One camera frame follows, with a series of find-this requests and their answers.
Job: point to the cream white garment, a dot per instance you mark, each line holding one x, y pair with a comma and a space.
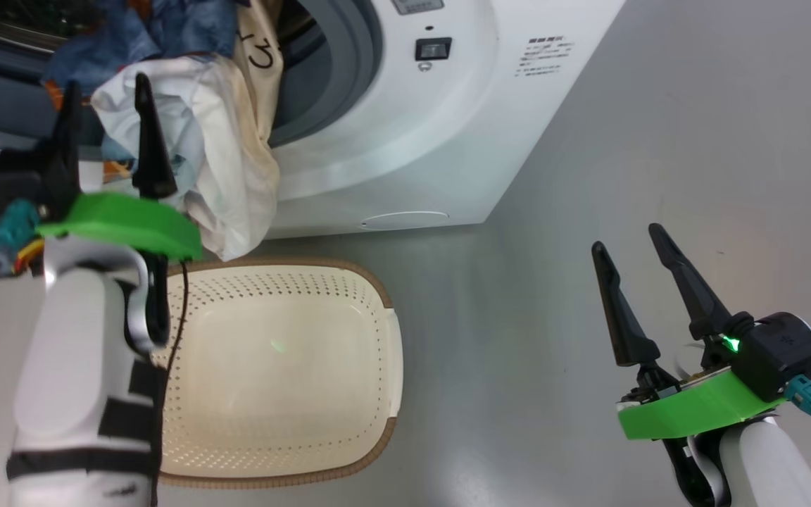
236, 155

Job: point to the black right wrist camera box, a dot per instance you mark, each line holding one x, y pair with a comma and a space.
778, 352

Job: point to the black door latch socket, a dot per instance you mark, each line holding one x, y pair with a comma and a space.
433, 49

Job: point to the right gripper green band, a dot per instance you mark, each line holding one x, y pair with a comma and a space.
701, 408

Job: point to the round white filter cover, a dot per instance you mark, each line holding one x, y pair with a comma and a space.
405, 220

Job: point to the white front-load washing machine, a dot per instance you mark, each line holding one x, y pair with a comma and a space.
448, 141

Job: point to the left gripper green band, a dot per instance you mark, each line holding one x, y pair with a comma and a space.
124, 222

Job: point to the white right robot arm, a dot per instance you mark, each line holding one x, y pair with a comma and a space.
764, 472

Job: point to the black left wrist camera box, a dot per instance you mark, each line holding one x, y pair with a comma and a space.
18, 176

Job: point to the blue cartoon-print garment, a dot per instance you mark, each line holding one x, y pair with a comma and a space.
131, 35

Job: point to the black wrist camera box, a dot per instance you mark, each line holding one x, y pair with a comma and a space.
18, 176
778, 352

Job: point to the grey warning label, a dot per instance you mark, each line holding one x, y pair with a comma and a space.
417, 5

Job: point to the black text notice sticker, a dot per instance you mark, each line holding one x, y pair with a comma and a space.
545, 56

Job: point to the cream perforated laundry basket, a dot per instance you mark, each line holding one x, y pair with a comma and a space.
279, 366

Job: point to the grey rubber door gasket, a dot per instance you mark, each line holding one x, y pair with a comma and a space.
335, 70

